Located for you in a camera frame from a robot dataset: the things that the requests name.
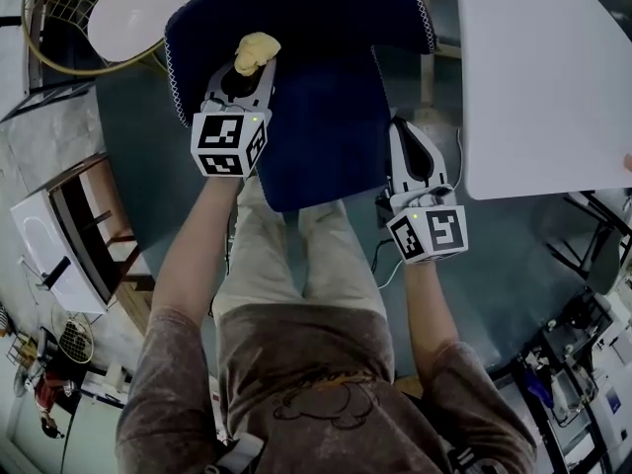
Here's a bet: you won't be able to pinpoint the badminton racket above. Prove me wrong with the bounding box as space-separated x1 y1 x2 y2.
57 312 96 365

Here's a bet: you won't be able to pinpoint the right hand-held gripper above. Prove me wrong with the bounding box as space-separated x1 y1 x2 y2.
385 115 469 265

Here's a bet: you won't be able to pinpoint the white rectangular table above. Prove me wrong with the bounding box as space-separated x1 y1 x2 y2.
453 0 632 202

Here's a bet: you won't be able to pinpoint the white oval table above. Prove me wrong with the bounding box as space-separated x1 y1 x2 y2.
87 0 221 64

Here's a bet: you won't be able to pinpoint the yellow cloth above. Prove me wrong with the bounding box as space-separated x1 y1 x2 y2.
233 32 282 77

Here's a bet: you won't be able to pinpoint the person's beige trousers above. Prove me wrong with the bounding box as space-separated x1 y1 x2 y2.
211 174 390 321

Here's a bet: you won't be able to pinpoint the black floor cable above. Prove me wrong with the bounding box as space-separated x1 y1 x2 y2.
369 237 396 274

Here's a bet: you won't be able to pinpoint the yellow wire hoop basket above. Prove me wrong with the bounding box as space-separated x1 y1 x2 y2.
21 0 170 77

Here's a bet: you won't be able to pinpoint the person's right forearm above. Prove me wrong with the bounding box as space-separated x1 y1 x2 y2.
402 258 464 360

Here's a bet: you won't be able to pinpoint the person's brown printed t-shirt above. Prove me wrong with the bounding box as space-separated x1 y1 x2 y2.
115 302 539 474

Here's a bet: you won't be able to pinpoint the red bag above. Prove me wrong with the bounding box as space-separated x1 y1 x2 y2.
33 370 76 439

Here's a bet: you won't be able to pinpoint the cluttered equipment rack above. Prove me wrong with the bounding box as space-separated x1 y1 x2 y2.
511 283 632 474

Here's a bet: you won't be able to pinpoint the dark blue padded chair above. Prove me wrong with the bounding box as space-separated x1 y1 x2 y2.
163 0 436 214

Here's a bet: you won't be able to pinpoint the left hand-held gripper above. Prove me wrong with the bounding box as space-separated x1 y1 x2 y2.
190 59 277 180

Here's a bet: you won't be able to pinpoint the black metal chair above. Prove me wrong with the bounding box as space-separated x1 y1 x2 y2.
545 190 632 296

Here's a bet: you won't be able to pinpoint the wooden chair frame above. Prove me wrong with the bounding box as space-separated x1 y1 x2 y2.
413 0 464 109

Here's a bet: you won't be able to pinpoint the white waist strap device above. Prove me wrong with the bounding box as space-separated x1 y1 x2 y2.
204 431 267 474

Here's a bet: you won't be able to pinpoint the person's left forearm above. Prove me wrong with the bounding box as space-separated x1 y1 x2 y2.
146 173 249 328

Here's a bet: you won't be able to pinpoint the white floor cable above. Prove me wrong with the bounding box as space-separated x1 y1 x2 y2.
377 258 407 291

